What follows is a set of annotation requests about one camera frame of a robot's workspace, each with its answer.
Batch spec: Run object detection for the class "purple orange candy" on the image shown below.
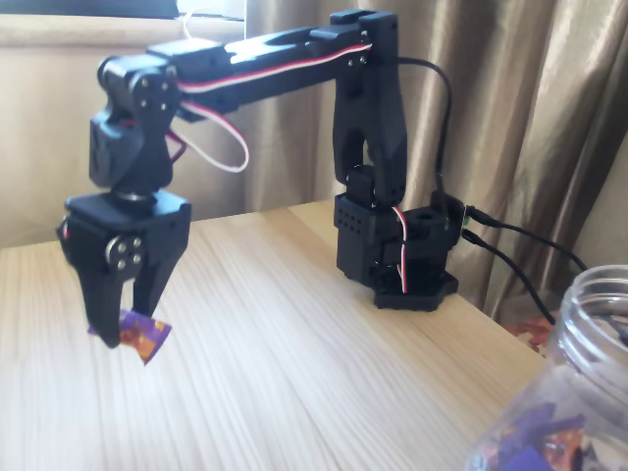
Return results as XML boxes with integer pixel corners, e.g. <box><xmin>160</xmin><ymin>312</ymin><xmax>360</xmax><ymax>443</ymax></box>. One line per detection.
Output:
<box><xmin>86</xmin><ymin>307</ymin><xmax>175</xmax><ymax>367</ymax></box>

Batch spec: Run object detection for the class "clear plastic jar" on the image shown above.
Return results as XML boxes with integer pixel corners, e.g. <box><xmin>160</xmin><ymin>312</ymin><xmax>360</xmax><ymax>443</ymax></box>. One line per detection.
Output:
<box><xmin>465</xmin><ymin>264</ymin><xmax>628</xmax><ymax>471</ymax></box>

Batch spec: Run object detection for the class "dark flat object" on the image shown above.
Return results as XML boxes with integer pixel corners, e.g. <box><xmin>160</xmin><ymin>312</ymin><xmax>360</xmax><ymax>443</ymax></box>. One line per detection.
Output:
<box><xmin>0</xmin><ymin>0</ymin><xmax>181</xmax><ymax>22</ymax></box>

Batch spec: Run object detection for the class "orange patterned rug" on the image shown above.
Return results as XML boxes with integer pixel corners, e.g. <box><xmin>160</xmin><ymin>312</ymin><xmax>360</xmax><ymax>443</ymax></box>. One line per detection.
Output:
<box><xmin>504</xmin><ymin>313</ymin><xmax>559</xmax><ymax>360</ymax></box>

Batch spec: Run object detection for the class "shiny brown curtain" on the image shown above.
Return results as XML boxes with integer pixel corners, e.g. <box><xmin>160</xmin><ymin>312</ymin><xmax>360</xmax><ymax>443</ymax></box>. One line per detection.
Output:
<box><xmin>243</xmin><ymin>0</ymin><xmax>628</xmax><ymax>326</ymax></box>

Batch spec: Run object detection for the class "long red white servo wire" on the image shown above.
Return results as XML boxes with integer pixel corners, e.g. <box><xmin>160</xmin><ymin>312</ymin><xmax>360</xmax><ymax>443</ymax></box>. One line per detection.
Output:
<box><xmin>165</xmin><ymin>42</ymin><xmax>375</xmax><ymax>174</ymax></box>

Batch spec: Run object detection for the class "short red white servo wire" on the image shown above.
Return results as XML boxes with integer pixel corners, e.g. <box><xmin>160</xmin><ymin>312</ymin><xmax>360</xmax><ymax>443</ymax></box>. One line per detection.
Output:
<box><xmin>391</xmin><ymin>205</ymin><xmax>412</xmax><ymax>296</ymax></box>

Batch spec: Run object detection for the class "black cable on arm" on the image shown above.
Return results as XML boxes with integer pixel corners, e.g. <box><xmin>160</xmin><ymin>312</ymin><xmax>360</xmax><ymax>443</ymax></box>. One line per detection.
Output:
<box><xmin>395</xmin><ymin>57</ymin><xmax>452</xmax><ymax>198</ymax></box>

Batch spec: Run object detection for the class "thin black USB cable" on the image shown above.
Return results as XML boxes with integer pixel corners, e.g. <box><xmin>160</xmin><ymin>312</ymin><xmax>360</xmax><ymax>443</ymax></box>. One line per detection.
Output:
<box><xmin>463</xmin><ymin>234</ymin><xmax>556</xmax><ymax>326</ymax></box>

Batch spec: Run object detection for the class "thick black power cable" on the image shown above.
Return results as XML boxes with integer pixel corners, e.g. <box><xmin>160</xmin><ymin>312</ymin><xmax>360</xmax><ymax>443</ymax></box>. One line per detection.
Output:
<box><xmin>465</xmin><ymin>207</ymin><xmax>590</xmax><ymax>272</ymax></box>

